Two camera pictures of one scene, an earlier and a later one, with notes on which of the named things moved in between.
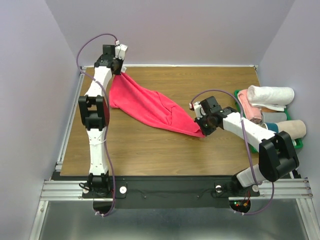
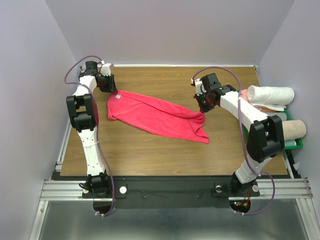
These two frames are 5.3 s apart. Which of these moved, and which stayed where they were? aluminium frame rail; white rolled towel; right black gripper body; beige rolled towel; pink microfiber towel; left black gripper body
Moved: right black gripper body; left black gripper body; pink microfiber towel
Stayed: aluminium frame rail; white rolled towel; beige rolled towel
